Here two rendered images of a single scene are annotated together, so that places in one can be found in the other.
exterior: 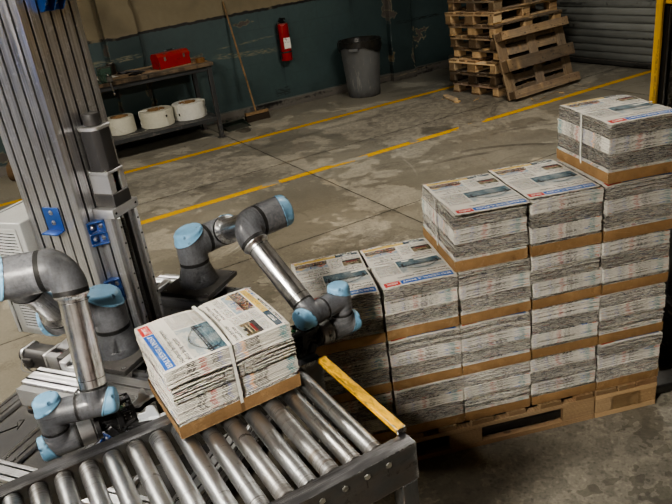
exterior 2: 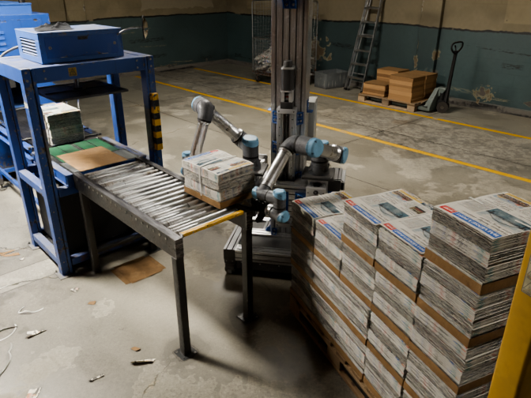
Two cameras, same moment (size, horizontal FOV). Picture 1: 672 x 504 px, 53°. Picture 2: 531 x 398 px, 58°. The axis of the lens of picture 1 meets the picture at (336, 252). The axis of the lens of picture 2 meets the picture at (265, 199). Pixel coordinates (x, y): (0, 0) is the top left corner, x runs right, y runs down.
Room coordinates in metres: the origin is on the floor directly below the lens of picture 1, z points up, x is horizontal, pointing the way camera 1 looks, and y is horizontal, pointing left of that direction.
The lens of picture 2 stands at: (1.23, -2.43, 2.06)
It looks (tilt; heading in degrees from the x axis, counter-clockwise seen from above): 24 degrees down; 75
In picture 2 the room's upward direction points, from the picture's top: straight up
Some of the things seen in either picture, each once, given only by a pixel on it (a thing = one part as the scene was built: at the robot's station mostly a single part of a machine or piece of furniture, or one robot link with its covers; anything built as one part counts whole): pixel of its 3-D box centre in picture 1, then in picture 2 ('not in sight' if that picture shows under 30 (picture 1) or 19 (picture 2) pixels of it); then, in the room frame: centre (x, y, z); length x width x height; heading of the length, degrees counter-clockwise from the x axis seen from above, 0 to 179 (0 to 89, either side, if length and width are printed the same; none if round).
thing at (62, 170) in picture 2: not in sight; (88, 159); (0.81, 1.48, 0.75); 0.70 x 0.65 x 0.10; 118
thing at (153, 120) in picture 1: (136, 104); not in sight; (7.97, 2.09, 0.55); 1.80 x 0.70 x 1.09; 118
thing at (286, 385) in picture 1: (256, 368); (230, 196); (1.73, 0.29, 0.83); 0.29 x 0.16 x 0.04; 28
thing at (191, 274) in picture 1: (196, 270); (318, 165); (2.43, 0.56, 0.87); 0.15 x 0.15 x 0.10
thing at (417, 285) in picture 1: (446, 342); (365, 299); (2.36, -0.41, 0.42); 1.17 x 0.39 x 0.83; 98
